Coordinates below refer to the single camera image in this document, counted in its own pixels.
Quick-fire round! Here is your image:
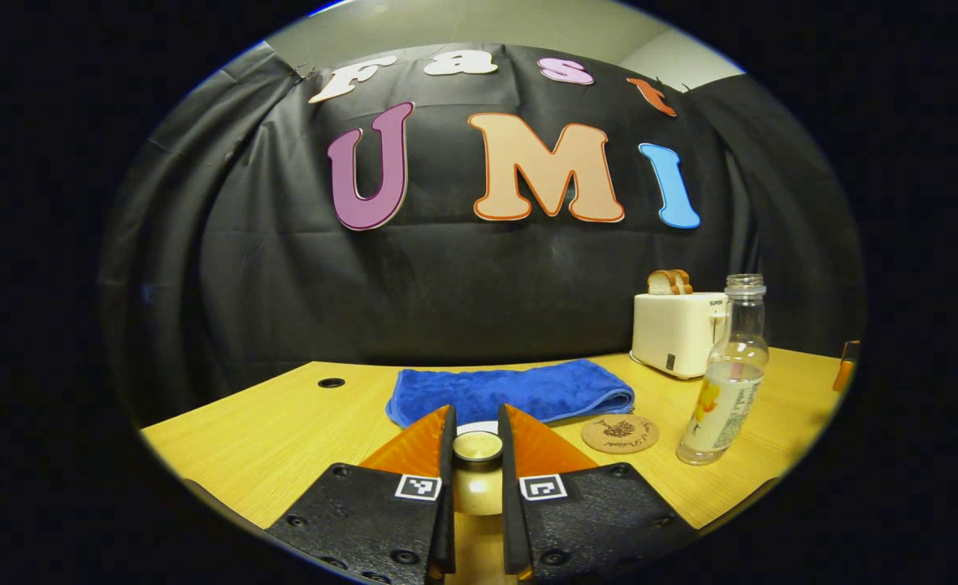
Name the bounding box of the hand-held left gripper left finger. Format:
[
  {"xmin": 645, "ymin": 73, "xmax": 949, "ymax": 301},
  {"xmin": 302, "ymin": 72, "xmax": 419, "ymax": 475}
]
[{"xmin": 266, "ymin": 404, "xmax": 457, "ymax": 585}]

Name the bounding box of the cream toaster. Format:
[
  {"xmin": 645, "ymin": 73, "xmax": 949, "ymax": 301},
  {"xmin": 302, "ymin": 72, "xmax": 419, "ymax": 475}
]
[{"xmin": 631, "ymin": 291, "xmax": 731, "ymax": 381}]

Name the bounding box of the yellow teacup lid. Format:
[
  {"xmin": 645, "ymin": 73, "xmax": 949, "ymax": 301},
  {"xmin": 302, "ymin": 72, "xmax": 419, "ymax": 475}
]
[{"xmin": 452, "ymin": 431, "xmax": 505, "ymax": 518}]

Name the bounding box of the black backdrop cloth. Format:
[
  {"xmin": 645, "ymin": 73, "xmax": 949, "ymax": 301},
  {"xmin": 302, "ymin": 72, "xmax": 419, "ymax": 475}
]
[{"xmin": 97, "ymin": 37, "xmax": 865, "ymax": 423}]

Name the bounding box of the round wooden coaster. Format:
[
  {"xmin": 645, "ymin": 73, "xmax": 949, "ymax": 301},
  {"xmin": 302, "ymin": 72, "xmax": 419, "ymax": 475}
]
[{"xmin": 581, "ymin": 414, "xmax": 660, "ymax": 454}]

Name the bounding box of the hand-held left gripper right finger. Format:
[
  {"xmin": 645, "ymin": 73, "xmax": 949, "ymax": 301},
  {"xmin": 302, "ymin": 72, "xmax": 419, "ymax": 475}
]
[{"xmin": 497, "ymin": 404, "xmax": 699, "ymax": 585}]

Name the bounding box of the blue towel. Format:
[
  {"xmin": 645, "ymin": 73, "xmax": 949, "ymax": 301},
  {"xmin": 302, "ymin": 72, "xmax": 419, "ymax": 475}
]
[{"xmin": 386, "ymin": 360, "xmax": 635, "ymax": 429}]

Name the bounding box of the clear water bottle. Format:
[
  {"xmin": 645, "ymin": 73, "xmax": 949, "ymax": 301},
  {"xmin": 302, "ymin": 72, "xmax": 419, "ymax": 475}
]
[{"xmin": 676, "ymin": 274, "xmax": 770, "ymax": 466}]

